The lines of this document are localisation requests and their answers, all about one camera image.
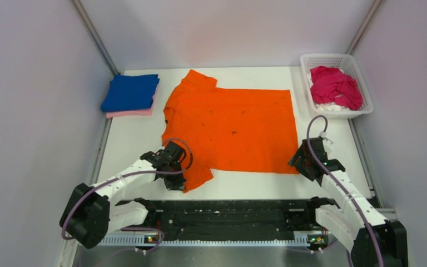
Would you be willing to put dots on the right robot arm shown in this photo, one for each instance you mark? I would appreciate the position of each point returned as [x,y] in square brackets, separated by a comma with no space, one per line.
[370,238]

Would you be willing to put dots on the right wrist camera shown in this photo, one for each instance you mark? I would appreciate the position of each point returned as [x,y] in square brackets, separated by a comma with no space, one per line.
[323,135]

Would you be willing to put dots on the aluminium frame rail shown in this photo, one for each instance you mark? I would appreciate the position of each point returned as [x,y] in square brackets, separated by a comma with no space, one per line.
[149,237]

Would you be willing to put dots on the orange t-shirt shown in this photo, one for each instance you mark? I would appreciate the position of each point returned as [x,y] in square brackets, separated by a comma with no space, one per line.
[230,129]

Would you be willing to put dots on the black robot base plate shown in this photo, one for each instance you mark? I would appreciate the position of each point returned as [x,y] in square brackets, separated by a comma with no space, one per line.
[233,220]

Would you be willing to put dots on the pink crumpled t-shirt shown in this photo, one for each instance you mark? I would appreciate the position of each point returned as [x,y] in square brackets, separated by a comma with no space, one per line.
[330,84]

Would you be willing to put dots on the white plastic laundry basket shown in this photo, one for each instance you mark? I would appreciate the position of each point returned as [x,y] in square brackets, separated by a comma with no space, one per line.
[349,66]

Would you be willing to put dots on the folded blue t-shirt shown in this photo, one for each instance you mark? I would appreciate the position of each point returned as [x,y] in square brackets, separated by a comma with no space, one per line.
[130,93]

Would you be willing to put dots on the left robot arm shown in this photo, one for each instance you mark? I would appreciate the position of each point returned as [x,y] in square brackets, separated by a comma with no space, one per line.
[93,211]

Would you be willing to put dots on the folded light pink t-shirt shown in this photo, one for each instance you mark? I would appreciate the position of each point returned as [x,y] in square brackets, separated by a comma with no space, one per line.
[143,112]

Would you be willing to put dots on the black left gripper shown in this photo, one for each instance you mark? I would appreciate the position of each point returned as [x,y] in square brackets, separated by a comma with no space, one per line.
[177,183]

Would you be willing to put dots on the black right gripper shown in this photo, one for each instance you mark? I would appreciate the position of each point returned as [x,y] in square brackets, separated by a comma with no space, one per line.
[296,161]

